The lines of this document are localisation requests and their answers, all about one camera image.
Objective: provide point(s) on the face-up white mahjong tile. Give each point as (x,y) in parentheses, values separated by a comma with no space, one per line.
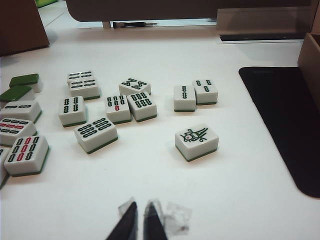
(3,165)

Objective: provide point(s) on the nine bamboo mahjong tile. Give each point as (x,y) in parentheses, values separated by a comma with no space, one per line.
(15,130)
(26,155)

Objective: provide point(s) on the three bamboo mahjong tile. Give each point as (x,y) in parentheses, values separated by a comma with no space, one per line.
(206,91)
(21,110)

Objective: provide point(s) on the black rectangular mat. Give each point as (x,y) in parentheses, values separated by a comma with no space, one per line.
(282,125)

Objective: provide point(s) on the eight bamboo mahjong tile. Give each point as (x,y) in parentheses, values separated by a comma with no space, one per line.
(135,86)

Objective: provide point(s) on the two bamboo mahjong tile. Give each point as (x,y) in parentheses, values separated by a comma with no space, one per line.
(185,98)

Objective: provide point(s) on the green and white box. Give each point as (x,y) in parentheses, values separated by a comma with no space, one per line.
(43,2)

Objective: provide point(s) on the closed brown cardboard box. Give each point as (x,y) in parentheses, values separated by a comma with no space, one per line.
(22,25)

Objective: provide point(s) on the green-backed mahjong tile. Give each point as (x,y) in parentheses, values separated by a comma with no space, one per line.
(15,93)
(25,79)

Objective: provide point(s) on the seven bamboo mahjong tile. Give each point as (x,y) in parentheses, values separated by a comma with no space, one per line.
(117,108)

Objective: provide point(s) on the four bamboo mahjong tile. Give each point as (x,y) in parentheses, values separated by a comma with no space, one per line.
(72,110)

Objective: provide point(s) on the brown paper box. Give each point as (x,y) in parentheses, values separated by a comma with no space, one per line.
(311,57)

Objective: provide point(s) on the bird one bamboo mahjong tile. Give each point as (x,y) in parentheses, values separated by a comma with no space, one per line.
(196,140)

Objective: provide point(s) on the black pen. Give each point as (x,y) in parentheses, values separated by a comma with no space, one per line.
(130,24)

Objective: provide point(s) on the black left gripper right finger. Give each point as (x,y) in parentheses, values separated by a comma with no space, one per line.
(153,225)

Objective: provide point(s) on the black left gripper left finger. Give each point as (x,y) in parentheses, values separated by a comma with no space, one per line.
(126,225)

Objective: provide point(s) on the clear acrylic sign stand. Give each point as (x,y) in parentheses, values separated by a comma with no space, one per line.
(262,22)

